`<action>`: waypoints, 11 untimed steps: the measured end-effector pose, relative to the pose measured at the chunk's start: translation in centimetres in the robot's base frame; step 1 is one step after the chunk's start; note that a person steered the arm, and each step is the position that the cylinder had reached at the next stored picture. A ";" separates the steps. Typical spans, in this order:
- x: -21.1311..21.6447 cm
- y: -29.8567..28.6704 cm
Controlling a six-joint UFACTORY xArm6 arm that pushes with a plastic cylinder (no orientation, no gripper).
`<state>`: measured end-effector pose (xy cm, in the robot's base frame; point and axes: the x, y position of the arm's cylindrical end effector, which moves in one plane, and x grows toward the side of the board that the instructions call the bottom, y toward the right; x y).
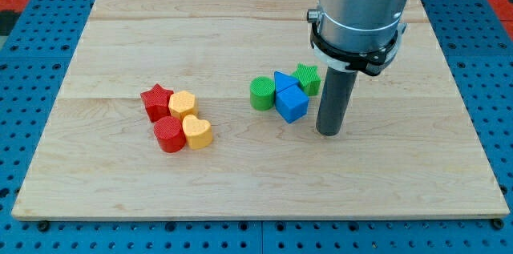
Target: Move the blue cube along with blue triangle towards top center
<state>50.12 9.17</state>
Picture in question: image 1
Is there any green cylinder block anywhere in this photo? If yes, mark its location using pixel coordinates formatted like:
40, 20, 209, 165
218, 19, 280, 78
250, 76, 276, 111

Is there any light wooden board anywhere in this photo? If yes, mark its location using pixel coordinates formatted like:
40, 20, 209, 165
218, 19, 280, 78
11, 0, 510, 221

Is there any red star block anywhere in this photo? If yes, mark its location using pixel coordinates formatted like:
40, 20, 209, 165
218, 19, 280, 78
140, 83, 174, 123

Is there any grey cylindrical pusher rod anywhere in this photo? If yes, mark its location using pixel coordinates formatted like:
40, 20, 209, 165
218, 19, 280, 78
316, 67, 357, 136

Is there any green star block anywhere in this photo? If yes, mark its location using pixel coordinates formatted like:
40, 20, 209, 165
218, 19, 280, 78
292, 63, 321, 96

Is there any red cylinder block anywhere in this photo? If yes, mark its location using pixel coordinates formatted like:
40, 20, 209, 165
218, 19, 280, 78
154, 116, 186, 153

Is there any blue triangle block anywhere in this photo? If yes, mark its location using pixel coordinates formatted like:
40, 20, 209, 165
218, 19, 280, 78
274, 71, 300, 93

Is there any yellow heart block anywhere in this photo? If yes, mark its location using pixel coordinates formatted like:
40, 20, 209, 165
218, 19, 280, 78
182, 115, 213, 150

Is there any blue cube block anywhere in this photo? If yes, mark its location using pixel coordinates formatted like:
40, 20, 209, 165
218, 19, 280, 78
276, 86, 309, 123

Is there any yellow pentagon block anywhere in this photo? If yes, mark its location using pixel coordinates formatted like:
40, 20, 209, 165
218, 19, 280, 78
168, 91, 198, 120

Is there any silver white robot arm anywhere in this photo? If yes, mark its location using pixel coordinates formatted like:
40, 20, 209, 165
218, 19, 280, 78
307, 0, 407, 76

